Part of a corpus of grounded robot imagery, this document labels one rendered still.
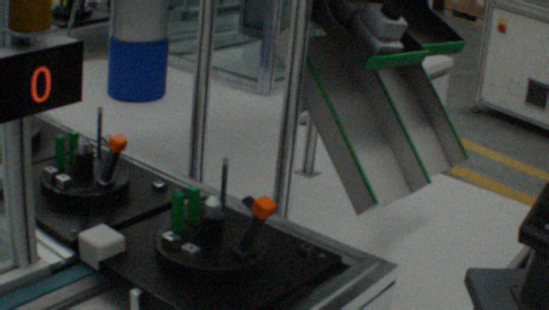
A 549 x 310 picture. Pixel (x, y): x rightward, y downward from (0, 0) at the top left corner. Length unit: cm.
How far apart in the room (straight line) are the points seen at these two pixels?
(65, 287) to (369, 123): 52
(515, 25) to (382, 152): 395
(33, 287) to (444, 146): 72
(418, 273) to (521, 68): 392
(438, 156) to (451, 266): 19
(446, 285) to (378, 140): 25
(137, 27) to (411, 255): 90
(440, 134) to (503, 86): 387
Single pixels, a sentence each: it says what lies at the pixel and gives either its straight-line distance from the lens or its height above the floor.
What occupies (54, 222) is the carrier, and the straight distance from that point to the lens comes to 96.
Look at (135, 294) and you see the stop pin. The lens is 82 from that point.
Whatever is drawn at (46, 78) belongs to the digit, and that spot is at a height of 121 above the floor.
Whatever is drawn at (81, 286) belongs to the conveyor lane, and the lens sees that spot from 89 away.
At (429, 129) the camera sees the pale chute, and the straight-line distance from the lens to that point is 122.
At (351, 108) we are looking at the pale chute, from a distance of 108.
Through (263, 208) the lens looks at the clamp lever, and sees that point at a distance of 80.
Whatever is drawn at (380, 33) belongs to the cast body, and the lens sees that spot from 95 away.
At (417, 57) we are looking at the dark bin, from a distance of 101.
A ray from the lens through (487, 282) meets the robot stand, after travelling 74.
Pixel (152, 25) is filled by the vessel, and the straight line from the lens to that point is 175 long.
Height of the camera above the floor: 142
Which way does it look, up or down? 22 degrees down
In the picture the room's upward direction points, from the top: 6 degrees clockwise
